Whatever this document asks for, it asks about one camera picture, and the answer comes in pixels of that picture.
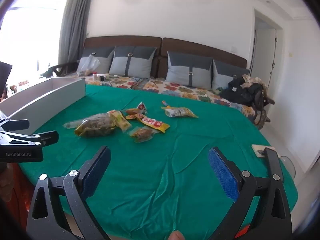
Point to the small orange brown snack packet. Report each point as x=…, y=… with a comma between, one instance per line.
x=132, y=111

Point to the white red snack packet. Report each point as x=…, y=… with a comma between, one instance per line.
x=142, y=107

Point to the smartphone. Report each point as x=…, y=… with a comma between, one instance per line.
x=258, y=150

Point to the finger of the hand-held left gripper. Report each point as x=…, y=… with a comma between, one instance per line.
x=47, y=137
x=17, y=124

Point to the brown handbag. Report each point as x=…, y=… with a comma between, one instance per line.
x=263, y=110

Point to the grey two-tone pillow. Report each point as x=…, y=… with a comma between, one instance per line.
x=185, y=72
x=135, y=62
x=105, y=60
x=225, y=75

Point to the white power strip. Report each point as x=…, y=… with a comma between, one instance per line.
x=110, y=77

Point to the clear yellow-edged peanut bag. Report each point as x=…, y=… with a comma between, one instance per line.
x=97, y=126

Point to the long yellow red snack packet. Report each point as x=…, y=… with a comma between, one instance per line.
x=152, y=123

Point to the orange sausage stick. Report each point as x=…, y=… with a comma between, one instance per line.
x=165, y=103

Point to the white rectangular box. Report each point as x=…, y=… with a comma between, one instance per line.
x=50, y=100

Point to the brown padded headboard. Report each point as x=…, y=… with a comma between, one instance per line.
x=125, y=41

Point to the dark flat panel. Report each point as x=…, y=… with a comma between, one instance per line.
x=5, y=80

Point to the grey curtain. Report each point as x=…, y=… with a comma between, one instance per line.
x=75, y=17

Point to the dark wooden chair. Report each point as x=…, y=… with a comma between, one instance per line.
x=62, y=67

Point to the floral bed sheet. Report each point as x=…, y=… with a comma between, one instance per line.
x=190, y=90

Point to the white bottle with red cap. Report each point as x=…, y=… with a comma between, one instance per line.
x=95, y=77

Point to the clear plastic bag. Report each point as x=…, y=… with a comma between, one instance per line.
x=87, y=65

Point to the yellow brown chicken feet packet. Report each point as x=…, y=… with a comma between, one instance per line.
x=142, y=134

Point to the green patterned blanket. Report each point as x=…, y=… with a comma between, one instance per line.
x=162, y=155

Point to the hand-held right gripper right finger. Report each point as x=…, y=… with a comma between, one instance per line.
x=223, y=175

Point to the person's right hand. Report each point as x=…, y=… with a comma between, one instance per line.
x=176, y=235

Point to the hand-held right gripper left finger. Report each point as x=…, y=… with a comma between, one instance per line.
x=96, y=175

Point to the yellow corn snack packet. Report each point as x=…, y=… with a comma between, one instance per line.
x=121, y=121

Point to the beige patterned cloth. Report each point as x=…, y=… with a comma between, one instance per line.
x=253, y=81

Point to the white door frame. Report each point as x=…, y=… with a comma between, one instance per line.
x=281, y=55

